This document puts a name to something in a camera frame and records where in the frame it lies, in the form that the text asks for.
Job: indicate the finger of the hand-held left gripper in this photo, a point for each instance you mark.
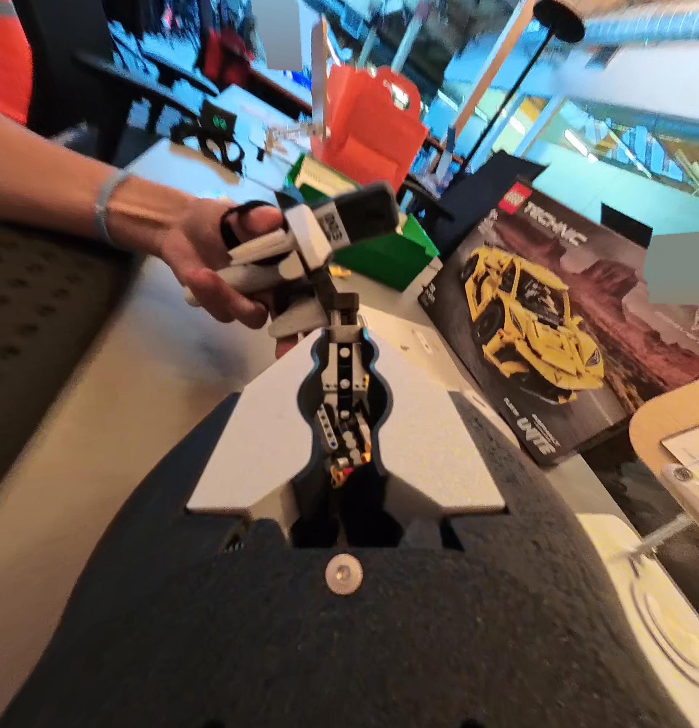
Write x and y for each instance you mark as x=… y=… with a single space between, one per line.
x=309 y=242

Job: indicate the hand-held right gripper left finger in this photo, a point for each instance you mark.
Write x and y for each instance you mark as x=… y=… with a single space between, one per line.
x=252 y=449

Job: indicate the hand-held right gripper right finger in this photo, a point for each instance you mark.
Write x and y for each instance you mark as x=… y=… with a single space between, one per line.
x=434 y=449

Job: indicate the black white toy beam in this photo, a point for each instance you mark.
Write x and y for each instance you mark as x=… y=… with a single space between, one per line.
x=345 y=369

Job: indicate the grey desk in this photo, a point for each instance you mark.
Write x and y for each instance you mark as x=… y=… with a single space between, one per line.
x=127 y=398

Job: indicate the person's left hand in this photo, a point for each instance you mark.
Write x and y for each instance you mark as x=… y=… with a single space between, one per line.
x=178 y=227

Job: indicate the green plastic bin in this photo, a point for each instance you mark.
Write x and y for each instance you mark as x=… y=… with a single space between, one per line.
x=389 y=259

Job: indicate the white paper stack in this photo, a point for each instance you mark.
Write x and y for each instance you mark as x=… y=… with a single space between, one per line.
x=324 y=176

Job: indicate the open instruction booklet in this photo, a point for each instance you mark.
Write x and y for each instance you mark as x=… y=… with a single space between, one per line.
x=417 y=341

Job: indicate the black device with green eyes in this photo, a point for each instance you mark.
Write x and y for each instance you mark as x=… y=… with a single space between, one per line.
x=224 y=153

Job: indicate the black office chair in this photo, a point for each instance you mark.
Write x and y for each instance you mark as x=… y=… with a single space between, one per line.
x=486 y=182
x=65 y=74

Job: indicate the wooden tablet stand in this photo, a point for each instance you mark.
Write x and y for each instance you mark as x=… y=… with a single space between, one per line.
x=319 y=79

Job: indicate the small black device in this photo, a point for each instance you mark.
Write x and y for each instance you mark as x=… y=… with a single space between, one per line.
x=218 y=120

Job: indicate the toy car box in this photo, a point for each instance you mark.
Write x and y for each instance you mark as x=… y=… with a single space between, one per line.
x=554 y=318

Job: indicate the red jacket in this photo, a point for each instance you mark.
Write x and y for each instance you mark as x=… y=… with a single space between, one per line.
x=224 y=57

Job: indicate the grey wristband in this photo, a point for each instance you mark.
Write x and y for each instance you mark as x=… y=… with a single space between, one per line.
x=106 y=205

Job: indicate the instruction sheet on wooden stand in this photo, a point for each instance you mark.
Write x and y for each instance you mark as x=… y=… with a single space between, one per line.
x=656 y=415

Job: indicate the printed instruction sheet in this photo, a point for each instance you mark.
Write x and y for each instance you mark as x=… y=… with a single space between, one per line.
x=696 y=449

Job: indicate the black floor lamp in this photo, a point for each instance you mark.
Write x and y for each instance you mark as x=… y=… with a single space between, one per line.
x=560 y=17

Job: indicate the silver ventilation duct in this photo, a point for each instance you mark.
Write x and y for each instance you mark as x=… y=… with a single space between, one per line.
x=656 y=23

